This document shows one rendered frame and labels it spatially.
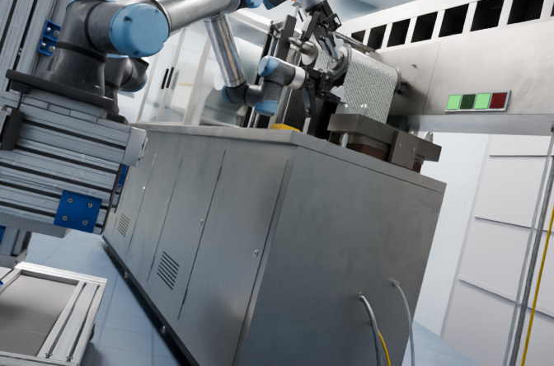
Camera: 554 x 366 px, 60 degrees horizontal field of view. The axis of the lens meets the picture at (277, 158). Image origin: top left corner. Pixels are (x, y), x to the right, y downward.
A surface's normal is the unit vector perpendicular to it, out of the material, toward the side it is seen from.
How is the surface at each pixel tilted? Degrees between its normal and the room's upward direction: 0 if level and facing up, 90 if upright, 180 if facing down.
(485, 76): 90
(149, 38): 95
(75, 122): 90
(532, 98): 90
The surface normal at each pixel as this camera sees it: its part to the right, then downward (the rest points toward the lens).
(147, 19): 0.76, 0.26
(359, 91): 0.47, 0.07
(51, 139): 0.25, 0.00
